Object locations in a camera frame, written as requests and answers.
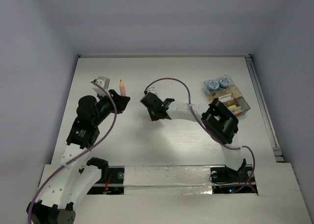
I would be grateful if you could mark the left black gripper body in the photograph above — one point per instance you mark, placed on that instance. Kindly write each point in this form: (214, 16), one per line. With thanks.
(115, 102)

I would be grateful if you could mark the blue patterned tape roll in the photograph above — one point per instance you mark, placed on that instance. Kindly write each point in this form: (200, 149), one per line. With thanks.
(213, 85)

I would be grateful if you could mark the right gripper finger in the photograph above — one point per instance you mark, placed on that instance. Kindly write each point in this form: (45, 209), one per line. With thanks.
(152, 110)
(161, 114)

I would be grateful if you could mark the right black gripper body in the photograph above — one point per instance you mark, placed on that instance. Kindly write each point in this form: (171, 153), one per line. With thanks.
(154, 116)

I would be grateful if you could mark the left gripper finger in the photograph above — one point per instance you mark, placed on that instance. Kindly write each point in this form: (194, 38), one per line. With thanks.
(114, 94)
(122, 104)

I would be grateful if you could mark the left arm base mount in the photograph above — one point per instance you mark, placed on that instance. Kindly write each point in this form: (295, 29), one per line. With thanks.
(111, 181)

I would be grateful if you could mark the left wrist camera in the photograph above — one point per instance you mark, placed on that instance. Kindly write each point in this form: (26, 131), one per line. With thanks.
(103, 82)

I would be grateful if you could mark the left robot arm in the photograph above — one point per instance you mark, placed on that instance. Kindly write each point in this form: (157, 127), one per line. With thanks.
(58, 197)

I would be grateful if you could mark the black whiteboard marker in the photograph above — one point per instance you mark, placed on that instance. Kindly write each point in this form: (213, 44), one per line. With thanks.
(225, 96)

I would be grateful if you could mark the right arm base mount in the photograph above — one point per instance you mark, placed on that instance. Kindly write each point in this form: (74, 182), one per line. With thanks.
(227, 181)

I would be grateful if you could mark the aluminium rail right edge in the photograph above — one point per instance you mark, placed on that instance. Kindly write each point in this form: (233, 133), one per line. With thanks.
(264, 111)

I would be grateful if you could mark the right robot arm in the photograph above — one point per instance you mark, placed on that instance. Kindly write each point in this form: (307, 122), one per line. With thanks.
(215, 118)

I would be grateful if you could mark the clear compartment organizer box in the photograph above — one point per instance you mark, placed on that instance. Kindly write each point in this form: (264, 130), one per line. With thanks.
(239, 100)

